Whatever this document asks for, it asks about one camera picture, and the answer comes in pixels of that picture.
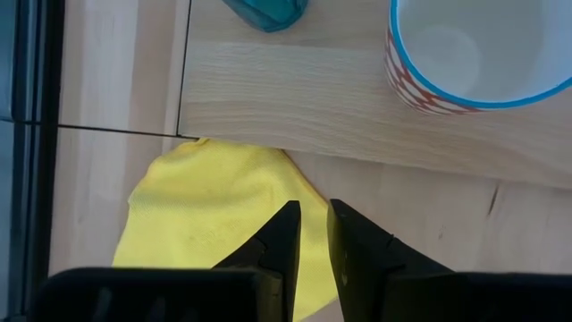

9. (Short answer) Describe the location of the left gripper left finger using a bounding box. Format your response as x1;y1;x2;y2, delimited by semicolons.
29;199;301;322

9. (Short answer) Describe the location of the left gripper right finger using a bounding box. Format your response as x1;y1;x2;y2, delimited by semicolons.
326;199;572;322

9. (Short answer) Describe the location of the red white patterned mug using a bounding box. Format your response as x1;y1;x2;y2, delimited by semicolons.
383;0;572;116

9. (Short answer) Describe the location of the teal translucent plastic cup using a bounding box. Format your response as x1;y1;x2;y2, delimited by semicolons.
222;0;310;33

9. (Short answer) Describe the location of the yellow cloth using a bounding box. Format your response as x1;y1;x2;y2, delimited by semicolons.
111;137;340;322

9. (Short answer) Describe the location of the black table edge rail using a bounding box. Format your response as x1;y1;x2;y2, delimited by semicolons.
8;0;66;322

